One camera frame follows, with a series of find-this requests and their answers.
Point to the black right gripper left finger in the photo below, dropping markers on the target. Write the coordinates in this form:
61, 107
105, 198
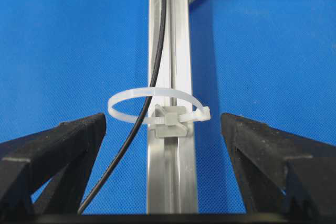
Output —
47, 172

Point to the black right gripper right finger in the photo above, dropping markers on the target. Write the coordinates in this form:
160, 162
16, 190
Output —
278, 171

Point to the white zip tie loop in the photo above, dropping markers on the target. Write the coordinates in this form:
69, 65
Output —
202, 113

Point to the grey zip tie mount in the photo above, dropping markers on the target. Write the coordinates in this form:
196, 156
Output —
169, 124

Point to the aluminium extrusion frame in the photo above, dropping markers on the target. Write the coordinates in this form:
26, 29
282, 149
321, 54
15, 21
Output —
170, 51

